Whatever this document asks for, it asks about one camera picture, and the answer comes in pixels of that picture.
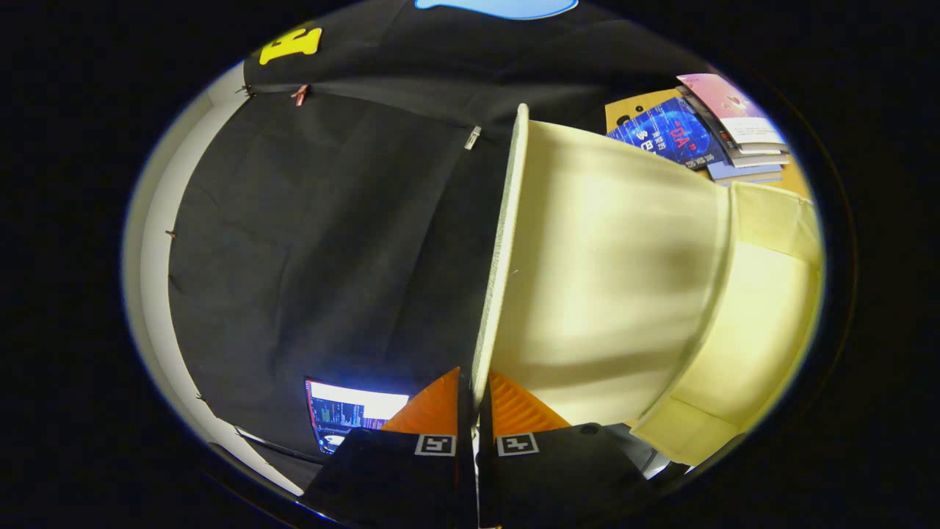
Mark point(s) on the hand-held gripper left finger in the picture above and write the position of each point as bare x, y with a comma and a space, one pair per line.
465, 485

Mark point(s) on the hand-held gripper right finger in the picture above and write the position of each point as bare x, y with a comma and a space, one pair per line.
486, 485

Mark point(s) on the beige fabric storage box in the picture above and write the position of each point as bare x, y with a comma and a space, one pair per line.
609, 279

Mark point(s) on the lit computer monitor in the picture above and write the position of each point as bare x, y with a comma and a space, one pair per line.
345, 411

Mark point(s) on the black backdrop cloth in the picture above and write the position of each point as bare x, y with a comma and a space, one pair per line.
330, 242

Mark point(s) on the dark blue book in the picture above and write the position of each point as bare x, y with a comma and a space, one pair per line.
664, 132

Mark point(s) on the red clip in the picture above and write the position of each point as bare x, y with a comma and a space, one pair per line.
299, 94

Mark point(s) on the dark grey book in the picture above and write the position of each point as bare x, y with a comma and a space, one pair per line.
760, 159

